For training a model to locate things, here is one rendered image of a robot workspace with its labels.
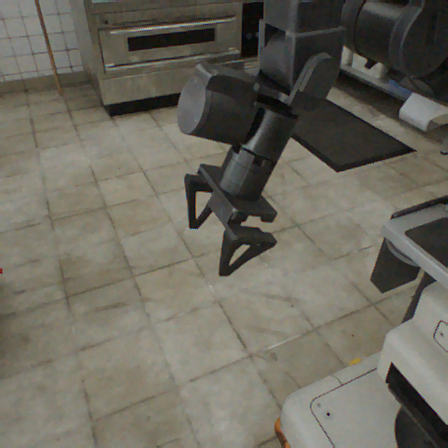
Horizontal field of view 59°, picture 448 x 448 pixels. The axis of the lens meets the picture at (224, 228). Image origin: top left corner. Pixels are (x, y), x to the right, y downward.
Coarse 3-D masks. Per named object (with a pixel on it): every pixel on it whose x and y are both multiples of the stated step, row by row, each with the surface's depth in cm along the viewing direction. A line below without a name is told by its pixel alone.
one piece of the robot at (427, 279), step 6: (426, 276) 92; (420, 282) 95; (426, 282) 93; (432, 282) 91; (420, 288) 95; (414, 294) 99; (420, 294) 96; (414, 300) 98; (408, 306) 102; (414, 306) 99; (408, 312) 101; (414, 312) 99; (408, 318) 102; (408, 414) 105; (426, 438) 99; (426, 444) 100; (432, 444) 100
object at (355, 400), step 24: (360, 360) 120; (312, 384) 114; (336, 384) 112; (360, 384) 112; (384, 384) 112; (288, 408) 109; (312, 408) 107; (336, 408) 107; (360, 408) 107; (384, 408) 107; (288, 432) 111; (312, 432) 103; (336, 432) 102; (360, 432) 102; (384, 432) 102; (408, 432) 103
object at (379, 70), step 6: (354, 54) 338; (354, 60) 341; (360, 60) 335; (366, 60) 329; (354, 66) 343; (360, 66) 337; (378, 66) 320; (384, 66) 321; (366, 72) 333; (372, 72) 326; (378, 72) 323; (384, 72) 325
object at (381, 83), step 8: (344, 64) 355; (344, 72) 343; (352, 72) 337; (360, 72) 337; (360, 80) 329; (368, 80) 322; (376, 80) 322; (384, 80) 322; (376, 88) 315; (384, 88) 308; (392, 88) 308; (400, 96) 296; (408, 96) 295; (440, 152) 274
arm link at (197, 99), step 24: (216, 72) 36; (240, 72) 40; (312, 72) 36; (336, 72) 38; (192, 96) 38; (216, 96) 37; (240, 96) 38; (288, 96) 39; (312, 96) 39; (192, 120) 38; (216, 120) 37; (240, 120) 39
